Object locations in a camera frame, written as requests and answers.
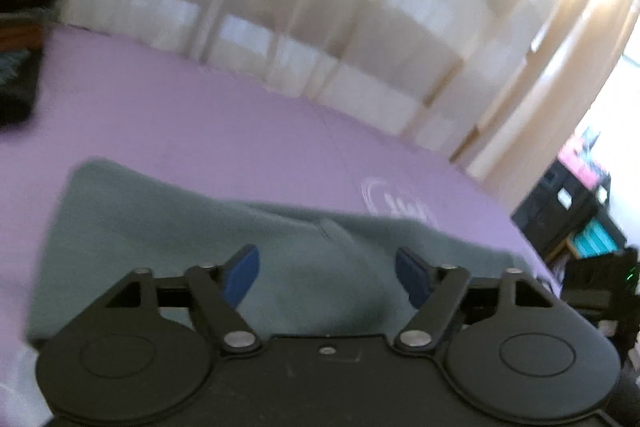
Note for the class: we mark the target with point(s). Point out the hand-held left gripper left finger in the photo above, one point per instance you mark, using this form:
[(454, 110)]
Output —
[(242, 274)]

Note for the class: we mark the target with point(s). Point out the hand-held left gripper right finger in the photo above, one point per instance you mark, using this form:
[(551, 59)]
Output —
[(410, 274)]

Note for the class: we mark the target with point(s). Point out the grey-green fleece pants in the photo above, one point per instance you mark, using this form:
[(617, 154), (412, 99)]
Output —
[(150, 232)]

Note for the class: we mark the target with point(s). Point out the teal box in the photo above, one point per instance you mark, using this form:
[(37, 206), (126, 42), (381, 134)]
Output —
[(595, 238)]

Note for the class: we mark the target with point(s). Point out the black storage shelf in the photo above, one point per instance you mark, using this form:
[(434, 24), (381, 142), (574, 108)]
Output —
[(550, 207)]

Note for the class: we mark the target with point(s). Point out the pink box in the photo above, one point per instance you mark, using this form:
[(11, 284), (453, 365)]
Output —
[(582, 159)]

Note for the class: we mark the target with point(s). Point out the purple printed bed sheet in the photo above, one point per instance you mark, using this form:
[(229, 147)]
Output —
[(175, 117)]

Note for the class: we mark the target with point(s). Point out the white sheer curtain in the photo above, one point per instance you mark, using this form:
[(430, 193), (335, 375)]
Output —
[(350, 7)]

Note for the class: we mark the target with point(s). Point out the pile of dark clothes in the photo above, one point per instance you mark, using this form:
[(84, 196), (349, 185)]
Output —
[(17, 57)]

